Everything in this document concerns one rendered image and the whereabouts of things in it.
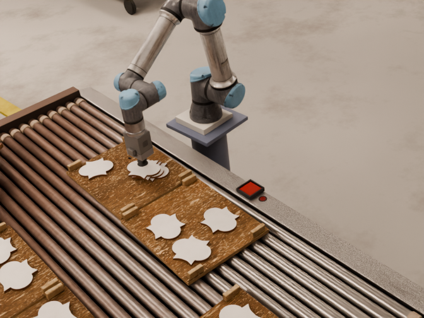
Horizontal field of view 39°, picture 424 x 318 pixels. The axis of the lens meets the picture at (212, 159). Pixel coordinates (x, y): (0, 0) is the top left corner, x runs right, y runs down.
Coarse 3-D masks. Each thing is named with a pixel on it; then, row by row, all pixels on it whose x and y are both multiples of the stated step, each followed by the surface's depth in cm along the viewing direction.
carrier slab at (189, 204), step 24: (192, 192) 227; (216, 192) 225; (144, 216) 218; (192, 216) 216; (240, 216) 213; (144, 240) 208; (168, 240) 207; (216, 240) 205; (240, 240) 204; (168, 264) 198; (216, 264) 196
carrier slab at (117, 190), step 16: (96, 160) 250; (112, 160) 248; (128, 160) 247; (160, 160) 245; (80, 176) 242; (112, 176) 240; (128, 176) 239; (176, 176) 236; (96, 192) 232; (112, 192) 231; (128, 192) 230; (144, 192) 229; (160, 192) 228; (112, 208) 224
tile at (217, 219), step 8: (216, 208) 217; (224, 208) 216; (208, 216) 213; (216, 216) 213; (224, 216) 213; (232, 216) 212; (208, 224) 210; (216, 224) 210; (224, 224) 209; (232, 224) 209; (224, 232) 207
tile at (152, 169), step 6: (132, 162) 241; (150, 162) 240; (156, 162) 239; (132, 168) 238; (138, 168) 237; (144, 168) 237; (150, 168) 236; (156, 168) 236; (132, 174) 235; (138, 174) 234; (144, 174) 234; (150, 174) 233; (156, 174) 234
